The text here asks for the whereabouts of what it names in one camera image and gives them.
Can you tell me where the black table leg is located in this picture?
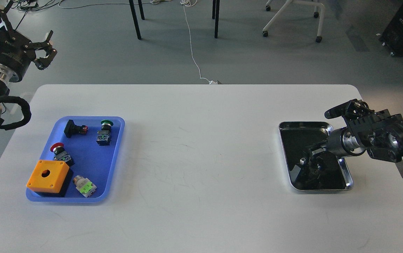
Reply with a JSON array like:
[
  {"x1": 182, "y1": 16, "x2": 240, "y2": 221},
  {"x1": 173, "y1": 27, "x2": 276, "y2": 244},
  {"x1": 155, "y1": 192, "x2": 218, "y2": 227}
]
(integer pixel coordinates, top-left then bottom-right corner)
[
  {"x1": 212, "y1": 0, "x2": 220, "y2": 39},
  {"x1": 128, "y1": 0, "x2": 145, "y2": 40}
]

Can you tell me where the red mushroom push button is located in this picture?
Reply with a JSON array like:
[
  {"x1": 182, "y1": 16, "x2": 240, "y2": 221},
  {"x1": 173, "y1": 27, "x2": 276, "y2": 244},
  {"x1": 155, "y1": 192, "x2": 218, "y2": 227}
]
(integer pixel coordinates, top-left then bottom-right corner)
[{"x1": 49, "y1": 142, "x2": 75, "y2": 167}]

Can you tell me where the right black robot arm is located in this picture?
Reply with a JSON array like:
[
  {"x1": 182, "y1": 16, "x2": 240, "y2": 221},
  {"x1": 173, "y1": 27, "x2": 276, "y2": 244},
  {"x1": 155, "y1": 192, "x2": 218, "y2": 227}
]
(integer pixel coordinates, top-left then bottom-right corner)
[{"x1": 297, "y1": 99, "x2": 403, "y2": 179}]

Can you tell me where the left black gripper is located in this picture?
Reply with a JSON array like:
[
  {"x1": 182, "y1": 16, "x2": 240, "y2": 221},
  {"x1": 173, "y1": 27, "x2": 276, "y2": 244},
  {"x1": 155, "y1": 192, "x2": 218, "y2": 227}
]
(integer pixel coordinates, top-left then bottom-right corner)
[{"x1": 0, "y1": 3, "x2": 57, "y2": 82}]

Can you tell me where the black selector switch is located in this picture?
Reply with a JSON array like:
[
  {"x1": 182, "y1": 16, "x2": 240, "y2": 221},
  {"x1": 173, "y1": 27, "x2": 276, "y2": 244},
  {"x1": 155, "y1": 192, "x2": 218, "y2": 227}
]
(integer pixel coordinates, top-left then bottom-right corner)
[{"x1": 64, "y1": 119, "x2": 88, "y2": 138}]

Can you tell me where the black floor cable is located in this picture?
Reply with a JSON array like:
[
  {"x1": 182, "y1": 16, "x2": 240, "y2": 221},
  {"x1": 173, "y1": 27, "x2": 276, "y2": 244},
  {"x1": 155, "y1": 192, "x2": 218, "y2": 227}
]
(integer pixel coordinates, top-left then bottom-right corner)
[{"x1": 8, "y1": 0, "x2": 65, "y2": 28}]

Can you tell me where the orange button enclosure box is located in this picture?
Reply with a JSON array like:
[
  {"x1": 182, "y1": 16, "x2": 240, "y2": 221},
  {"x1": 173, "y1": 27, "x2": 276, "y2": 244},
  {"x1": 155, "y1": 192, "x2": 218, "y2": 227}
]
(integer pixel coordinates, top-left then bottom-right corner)
[{"x1": 26, "y1": 160, "x2": 73, "y2": 196}]

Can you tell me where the blue plastic tray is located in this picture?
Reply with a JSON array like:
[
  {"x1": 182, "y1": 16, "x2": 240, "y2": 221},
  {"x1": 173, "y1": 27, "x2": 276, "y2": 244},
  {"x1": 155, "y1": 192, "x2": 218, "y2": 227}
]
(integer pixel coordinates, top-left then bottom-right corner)
[{"x1": 26, "y1": 116, "x2": 125, "y2": 203}]

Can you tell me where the green push button switch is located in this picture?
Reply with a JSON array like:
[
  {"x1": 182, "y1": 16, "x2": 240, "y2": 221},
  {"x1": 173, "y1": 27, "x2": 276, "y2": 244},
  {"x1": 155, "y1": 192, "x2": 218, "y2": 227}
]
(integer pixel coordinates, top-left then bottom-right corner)
[{"x1": 96, "y1": 119, "x2": 114, "y2": 146}]

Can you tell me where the black table leg left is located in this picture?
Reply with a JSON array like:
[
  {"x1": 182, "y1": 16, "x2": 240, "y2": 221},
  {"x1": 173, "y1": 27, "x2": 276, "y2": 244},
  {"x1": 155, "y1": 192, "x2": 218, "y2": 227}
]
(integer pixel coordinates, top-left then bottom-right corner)
[{"x1": 128, "y1": 0, "x2": 145, "y2": 40}]

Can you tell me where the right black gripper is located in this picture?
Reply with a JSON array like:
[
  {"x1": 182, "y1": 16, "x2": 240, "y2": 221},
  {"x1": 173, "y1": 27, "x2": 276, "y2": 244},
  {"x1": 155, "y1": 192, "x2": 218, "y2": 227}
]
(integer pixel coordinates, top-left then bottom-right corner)
[{"x1": 300, "y1": 128, "x2": 351, "y2": 180}]

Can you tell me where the white rolling chair base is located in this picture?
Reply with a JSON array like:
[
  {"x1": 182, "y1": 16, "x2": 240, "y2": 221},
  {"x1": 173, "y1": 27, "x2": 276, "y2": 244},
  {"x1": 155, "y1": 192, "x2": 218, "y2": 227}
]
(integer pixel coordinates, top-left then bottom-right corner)
[{"x1": 262, "y1": 0, "x2": 325, "y2": 43}]

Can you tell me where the green illuminated push button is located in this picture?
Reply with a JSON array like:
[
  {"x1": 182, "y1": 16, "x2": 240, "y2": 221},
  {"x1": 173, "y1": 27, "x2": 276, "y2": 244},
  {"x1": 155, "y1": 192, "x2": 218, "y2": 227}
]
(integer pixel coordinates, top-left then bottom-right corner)
[{"x1": 72, "y1": 175, "x2": 97, "y2": 197}]

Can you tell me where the black table leg right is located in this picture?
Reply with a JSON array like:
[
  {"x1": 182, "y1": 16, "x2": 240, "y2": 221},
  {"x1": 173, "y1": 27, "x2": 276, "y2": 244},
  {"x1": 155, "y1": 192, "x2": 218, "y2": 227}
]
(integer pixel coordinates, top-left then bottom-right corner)
[{"x1": 212, "y1": 0, "x2": 220, "y2": 39}]

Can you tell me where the white floor cable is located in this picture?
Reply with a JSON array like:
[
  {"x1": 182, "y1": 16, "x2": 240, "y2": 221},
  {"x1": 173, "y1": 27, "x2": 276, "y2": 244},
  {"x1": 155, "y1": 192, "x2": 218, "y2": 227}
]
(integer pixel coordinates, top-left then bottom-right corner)
[{"x1": 180, "y1": 0, "x2": 219, "y2": 85}]

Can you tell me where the silver metal tray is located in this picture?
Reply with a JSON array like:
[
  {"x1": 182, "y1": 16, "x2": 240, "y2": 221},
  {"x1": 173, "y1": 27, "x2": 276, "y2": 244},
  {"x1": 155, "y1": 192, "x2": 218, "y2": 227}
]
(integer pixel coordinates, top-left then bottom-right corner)
[{"x1": 279, "y1": 121, "x2": 354, "y2": 193}]

